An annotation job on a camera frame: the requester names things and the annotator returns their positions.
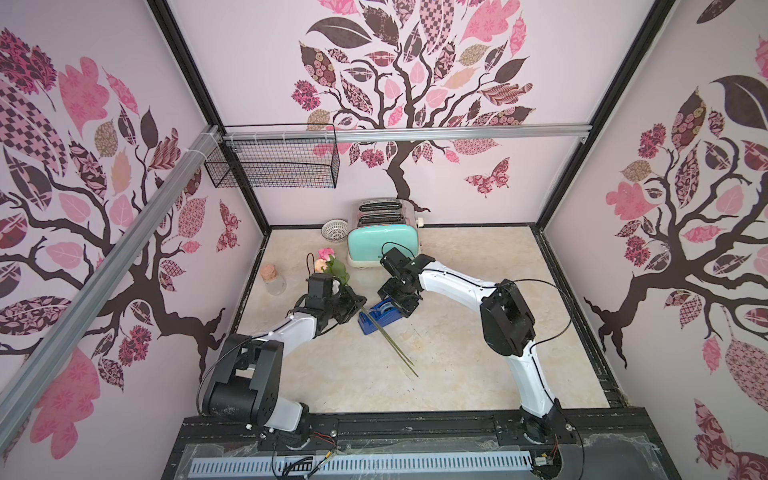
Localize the aluminium frame rail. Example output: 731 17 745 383
0 123 592 448

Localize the mint green toaster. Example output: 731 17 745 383
346 198 420 268

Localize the black wire basket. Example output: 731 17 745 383
204 122 341 189

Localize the dark pink artificial rose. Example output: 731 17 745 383
318 248 419 378

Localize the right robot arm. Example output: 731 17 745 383
378 248 573 445

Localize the blue tape dispenser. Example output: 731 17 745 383
358 299 403 335

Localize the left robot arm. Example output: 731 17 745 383
196 273 367 447

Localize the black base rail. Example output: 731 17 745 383
163 408 678 479

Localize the white slotted cable duct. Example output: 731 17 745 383
187 451 533 479

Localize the patterned ceramic bowl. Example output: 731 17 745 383
321 219 349 243

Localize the glass jar with pink lid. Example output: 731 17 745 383
259 264 286 296

